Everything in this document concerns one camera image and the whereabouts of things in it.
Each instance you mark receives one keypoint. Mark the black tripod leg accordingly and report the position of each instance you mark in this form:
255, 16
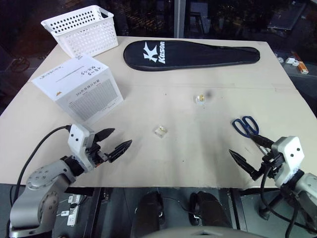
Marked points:
272, 204

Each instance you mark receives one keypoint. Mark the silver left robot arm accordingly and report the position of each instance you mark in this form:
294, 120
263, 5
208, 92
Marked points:
42, 178

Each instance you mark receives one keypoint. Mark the grey vertical pillar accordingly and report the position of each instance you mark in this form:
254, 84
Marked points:
179, 18

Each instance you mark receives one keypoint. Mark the small orange box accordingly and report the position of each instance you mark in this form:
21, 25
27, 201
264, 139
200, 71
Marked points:
303, 68

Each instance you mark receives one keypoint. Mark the white cardboard box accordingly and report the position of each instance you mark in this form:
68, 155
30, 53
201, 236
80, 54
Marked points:
81, 84

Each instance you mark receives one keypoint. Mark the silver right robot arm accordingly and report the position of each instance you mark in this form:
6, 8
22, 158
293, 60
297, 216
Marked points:
308, 186

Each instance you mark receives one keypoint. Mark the small white box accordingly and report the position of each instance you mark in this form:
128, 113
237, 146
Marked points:
292, 61

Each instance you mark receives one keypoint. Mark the white perforated plastic basket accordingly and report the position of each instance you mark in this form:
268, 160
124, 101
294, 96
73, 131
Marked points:
81, 37

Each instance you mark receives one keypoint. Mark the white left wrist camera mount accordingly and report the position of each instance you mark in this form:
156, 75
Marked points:
76, 143

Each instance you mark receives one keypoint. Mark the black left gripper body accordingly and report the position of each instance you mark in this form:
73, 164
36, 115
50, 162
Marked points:
95, 152

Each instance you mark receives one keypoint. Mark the black Kason racket cover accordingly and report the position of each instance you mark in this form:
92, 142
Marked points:
198, 55

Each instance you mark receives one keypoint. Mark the white power strip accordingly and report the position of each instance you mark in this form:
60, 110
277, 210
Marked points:
73, 210

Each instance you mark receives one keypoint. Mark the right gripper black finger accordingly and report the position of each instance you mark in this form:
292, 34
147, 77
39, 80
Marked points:
244, 163
262, 141

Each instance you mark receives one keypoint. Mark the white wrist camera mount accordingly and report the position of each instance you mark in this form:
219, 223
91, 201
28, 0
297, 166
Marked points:
289, 153
76, 143

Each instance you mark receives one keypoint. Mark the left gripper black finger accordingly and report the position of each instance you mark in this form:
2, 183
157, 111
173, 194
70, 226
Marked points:
120, 151
105, 134

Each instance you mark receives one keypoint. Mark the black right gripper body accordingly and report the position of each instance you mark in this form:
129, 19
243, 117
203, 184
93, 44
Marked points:
273, 163

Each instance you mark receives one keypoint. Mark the dark rounded robot foot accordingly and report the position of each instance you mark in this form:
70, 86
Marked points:
149, 210
210, 208

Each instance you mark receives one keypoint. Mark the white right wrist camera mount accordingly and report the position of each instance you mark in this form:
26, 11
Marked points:
289, 153

